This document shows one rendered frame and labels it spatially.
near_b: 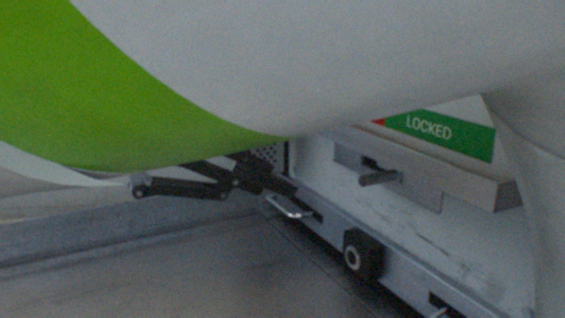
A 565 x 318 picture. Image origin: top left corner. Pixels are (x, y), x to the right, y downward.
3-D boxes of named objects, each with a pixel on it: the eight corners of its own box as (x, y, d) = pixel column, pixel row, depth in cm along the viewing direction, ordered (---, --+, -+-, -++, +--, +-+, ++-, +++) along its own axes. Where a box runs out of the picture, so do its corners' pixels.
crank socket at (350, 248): (364, 284, 62) (366, 250, 60) (337, 263, 67) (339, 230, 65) (380, 279, 63) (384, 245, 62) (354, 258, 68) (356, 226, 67)
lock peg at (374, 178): (365, 193, 56) (367, 161, 55) (354, 187, 58) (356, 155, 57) (407, 184, 59) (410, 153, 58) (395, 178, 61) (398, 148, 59)
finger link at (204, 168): (148, 139, 44) (141, 153, 44) (245, 181, 50) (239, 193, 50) (139, 129, 48) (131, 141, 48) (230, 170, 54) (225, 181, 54)
